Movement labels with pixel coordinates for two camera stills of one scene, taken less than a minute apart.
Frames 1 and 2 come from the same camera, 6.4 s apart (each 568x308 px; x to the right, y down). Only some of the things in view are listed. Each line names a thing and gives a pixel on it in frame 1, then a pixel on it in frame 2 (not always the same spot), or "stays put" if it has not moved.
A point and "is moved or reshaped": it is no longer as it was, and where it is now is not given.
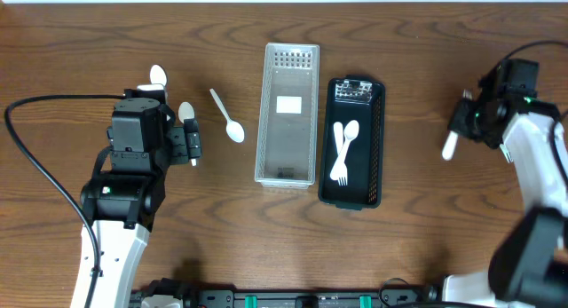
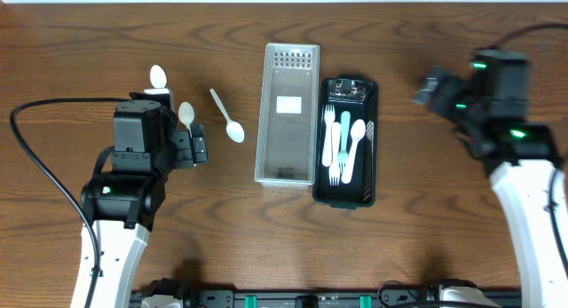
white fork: x=506 y=153 is moved or reshaped
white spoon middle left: x=186 y=112 stays put
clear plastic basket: x=287 y=119 stays put
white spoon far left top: x=158 y=75 stays put
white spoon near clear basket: x=234 y=130 stays put
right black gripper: x=460 y=120 to x=431 y=91
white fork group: x=453 y=136 to x=327 y=146
